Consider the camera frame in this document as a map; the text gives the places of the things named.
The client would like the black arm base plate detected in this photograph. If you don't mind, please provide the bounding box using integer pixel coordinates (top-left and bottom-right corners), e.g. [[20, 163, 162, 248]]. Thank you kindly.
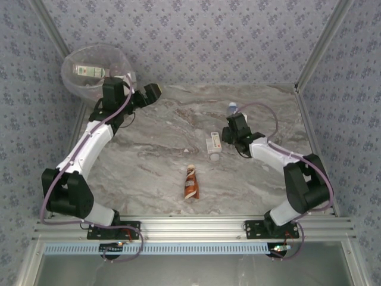
[[86, 220, 141, 241], [244, 219, 300, 240]]

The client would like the clear plastic bin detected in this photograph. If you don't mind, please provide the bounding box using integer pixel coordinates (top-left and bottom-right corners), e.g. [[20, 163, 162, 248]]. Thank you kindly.
[[60, 43, 138, 110]]

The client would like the white slotted cable duct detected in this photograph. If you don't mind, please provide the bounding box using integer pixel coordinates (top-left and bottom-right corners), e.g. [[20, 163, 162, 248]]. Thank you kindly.
[[43, 242, 272, 256]]

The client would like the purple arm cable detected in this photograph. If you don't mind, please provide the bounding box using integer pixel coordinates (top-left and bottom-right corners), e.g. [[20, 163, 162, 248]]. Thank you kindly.
[[236, 102, 335, 262], [40, 67, 145, 263]]

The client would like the clear bottle green white label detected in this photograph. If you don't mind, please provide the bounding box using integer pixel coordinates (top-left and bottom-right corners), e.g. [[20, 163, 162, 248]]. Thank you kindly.
[[73, 64, 107, 77]]

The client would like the small circuit board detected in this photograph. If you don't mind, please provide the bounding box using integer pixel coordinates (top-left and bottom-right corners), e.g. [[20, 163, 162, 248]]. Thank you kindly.
[[99, 243, 125, 260], [268, 243, 292, 259]]

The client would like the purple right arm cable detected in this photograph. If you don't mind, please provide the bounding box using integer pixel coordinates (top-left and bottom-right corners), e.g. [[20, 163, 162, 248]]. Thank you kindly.
[[236, 102, 335, 262]]

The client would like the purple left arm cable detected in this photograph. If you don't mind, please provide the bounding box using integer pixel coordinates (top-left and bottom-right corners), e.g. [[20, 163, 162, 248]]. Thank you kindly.
[[40, 67, 145, 263]]

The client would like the grey metal lower panel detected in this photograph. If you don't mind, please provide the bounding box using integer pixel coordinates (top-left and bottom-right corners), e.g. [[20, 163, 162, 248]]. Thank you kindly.
[[16, 240, 368, 286]]

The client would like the brown chocolate drink bottle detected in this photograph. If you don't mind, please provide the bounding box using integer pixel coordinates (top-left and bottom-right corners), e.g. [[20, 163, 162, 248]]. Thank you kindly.
[[183, 164, 200, 204]]

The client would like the aluminium corner post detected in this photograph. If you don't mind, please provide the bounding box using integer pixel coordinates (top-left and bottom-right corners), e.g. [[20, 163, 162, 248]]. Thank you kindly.
[[293, 0, 355, 90], [29, 0, 72, 59]]

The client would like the small bottle white orange label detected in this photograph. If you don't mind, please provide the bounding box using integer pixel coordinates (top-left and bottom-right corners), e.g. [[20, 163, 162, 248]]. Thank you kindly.
[[206, 132, 223, 162]]

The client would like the aluminium mounting rail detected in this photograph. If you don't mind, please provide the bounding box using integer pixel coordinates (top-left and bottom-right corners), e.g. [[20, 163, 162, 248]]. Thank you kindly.
[[32, 214, 357, 243]]

